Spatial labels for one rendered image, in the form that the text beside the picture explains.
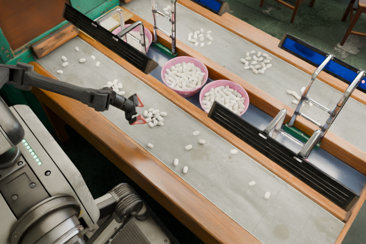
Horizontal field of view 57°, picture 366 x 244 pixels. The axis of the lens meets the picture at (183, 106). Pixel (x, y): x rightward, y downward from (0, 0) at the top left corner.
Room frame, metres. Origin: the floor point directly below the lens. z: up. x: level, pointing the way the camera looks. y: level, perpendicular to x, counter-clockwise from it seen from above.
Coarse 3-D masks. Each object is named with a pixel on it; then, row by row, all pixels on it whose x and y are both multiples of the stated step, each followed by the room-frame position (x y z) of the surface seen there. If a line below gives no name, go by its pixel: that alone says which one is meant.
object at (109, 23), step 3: (102, 15) 1.80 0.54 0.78; (108, 18) 1.77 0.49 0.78; (111, 18) 1.77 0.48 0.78; (105, 21) 1.74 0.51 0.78; (108, 21) 1.74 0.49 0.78; (111, 21) 1.74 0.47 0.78; (114, 21) 1.74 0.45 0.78; (117, 21) 1.74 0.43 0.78; (102, 24) 1.71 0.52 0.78; (105, 24) 1.71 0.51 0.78; (108, 24) 1.71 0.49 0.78; (111, 24) 1.71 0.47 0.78; (114, 24) 1.71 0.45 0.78; (117, 24) 1.71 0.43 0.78; (105, 27) 1.68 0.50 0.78; (108, 27) 1.68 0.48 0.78; (111, 27) 1.68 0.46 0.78
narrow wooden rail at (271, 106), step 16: (160, 32) 1.66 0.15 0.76; (176, 48) 1.53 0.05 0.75; (192, 48) 1.52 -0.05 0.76; (208, 64) 1.39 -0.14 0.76; (240, 80) 1.27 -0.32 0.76; (256, 96) 1.17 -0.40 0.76; (272, 96) 1.16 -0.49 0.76; (272, 112) 1.09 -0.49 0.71; (288, 112) 1.06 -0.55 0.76; (304, 128) 0.98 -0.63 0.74; (336, 144) 0.87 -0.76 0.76; (352, 160) 0.80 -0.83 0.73
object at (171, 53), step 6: (174, 0) 1.53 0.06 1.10; (174, 6) 1.52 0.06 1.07; (156, 12) 1.60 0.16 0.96; (174, 12) 1.52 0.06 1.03; (168, 18) 1.55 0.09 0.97; (174, 18) 1.52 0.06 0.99; (156, 24) 1.62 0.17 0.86; (174, 24) 1.52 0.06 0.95; (156, 30) 1.62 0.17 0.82; (162, 30) 1.58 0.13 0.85; (174, 30) 1.52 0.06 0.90; (156, 36) 1.62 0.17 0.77; (174, 36) 1.52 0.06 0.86; (156, 42) 1.61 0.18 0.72; (174, 42) 1.52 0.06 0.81; (156, 48) 1.60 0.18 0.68; (162, 48) 1.57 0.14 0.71; (168, 48) 1.57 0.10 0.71; (174, 48) 1.52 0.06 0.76; (168, 54) 1.54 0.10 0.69; (174, 54) 1.51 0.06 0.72
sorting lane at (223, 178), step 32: (128, 96) 1.16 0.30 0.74; (160, 96) 1.16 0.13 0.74; (128, 128) 0.95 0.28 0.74; (160, 128) 0.96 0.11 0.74; (192, 128) 0.96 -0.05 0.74; (160, 160) 0.77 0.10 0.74; (192, 160) 0.78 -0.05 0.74; (224, 160) 0.78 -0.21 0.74; (224, 192) 0.62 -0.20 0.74; (256, 192) 0.62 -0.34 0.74; (288, 192) 0.63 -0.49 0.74; (256, 224) 0.48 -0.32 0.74; (288, 224) 0.48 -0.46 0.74; (320, 224) 0.48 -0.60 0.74
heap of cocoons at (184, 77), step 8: (176, 64) 1.41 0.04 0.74; (184, 64) 1.41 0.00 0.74; (192, 64) 1.41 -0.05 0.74; (168, 72) 1.34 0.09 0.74; (176, 72) 1.35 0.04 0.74; (184, 72) 1.36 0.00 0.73; (192, 72) 1.34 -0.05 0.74; (200, 72) 1.35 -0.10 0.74; (168, 80) 1.30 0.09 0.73; (176, 80) 1.28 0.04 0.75; (184, 80) 1.30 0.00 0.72; (192, 80) 1.30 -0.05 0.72; (200, 80) 1.29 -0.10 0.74; (176, 88) 1.22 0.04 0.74; (184, 88) 1.22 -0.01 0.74; (192, 88) 1.23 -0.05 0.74
